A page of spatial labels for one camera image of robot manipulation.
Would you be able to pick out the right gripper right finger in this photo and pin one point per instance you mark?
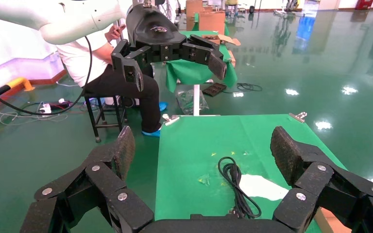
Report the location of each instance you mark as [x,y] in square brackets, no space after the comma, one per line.
[315,180]

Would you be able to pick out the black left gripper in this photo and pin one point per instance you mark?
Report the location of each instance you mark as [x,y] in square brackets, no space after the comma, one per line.
[154,35]

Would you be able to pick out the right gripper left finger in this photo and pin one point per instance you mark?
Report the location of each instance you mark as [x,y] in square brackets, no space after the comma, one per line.
[103,183]

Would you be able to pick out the person forearm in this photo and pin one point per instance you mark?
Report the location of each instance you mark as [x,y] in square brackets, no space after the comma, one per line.
[101,51]

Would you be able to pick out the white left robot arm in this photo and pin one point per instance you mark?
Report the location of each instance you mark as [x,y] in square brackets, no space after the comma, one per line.
[61,16]

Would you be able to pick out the tall brown cardboard box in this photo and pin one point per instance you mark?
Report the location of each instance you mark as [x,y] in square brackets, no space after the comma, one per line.
[193,13]

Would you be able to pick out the wide brown cardboard box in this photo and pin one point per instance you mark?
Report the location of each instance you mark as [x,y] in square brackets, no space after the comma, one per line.
[212,22]

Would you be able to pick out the person hand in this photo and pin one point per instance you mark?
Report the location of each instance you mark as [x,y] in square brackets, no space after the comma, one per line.
[113,33]

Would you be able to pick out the blue shoe cover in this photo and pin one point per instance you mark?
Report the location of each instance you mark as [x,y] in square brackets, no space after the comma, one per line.
[163,106]
[151,133]

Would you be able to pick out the clear plastic bag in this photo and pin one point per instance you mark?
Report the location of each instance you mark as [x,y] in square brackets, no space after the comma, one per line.
[191,102]

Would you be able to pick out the black plastic tray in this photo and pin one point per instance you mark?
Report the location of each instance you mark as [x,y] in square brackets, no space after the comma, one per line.
[214,89]

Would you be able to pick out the silver binder clip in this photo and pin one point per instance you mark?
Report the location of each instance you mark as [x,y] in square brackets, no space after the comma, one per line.
[298,116]
[170,120]

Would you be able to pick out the flattened cardboard piece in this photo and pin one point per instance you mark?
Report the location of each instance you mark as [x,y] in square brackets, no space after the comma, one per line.
[225,39]

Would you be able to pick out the black metal stool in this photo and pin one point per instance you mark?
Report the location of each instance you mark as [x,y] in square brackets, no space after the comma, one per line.
[93,119]

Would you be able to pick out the white power strip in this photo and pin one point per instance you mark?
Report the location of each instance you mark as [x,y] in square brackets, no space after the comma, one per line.
[46,108]

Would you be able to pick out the seated person white shirt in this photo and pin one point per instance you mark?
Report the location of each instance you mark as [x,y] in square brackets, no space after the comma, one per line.
[74,61]

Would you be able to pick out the yellow black floor barrier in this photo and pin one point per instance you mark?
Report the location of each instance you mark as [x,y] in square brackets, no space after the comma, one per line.
[19,83]

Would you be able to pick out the red cabinet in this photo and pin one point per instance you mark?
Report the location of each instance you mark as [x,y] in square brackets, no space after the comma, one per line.
[364,4]

